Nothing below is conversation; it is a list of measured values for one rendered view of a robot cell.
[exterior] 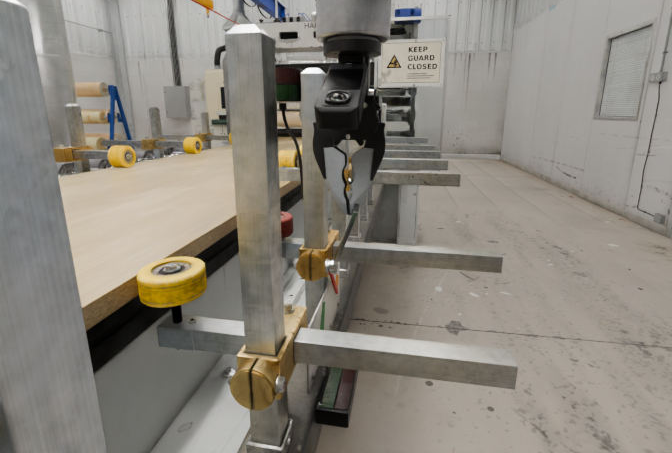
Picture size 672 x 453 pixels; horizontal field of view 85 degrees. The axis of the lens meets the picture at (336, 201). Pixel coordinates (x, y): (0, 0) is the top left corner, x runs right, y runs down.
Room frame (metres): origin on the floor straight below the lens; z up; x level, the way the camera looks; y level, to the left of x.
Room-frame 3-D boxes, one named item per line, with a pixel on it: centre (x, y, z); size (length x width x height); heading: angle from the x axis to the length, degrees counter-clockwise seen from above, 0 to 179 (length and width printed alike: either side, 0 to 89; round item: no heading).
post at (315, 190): (0.61, 0.03, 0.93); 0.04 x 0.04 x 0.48; 80
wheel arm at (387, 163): (1.14, -0.09, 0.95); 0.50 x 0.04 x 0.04; 80
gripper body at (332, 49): (0.49, -0.02, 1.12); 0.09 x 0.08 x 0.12; 170
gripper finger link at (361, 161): (0.48, -0.04, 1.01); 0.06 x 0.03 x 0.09; 170
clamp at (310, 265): (0.64, 0.03, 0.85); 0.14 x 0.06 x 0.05; 170
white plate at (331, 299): (0.58, 0.02, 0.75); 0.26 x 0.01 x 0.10; 170
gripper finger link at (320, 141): (0.47, 0.00, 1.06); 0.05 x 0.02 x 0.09; 80
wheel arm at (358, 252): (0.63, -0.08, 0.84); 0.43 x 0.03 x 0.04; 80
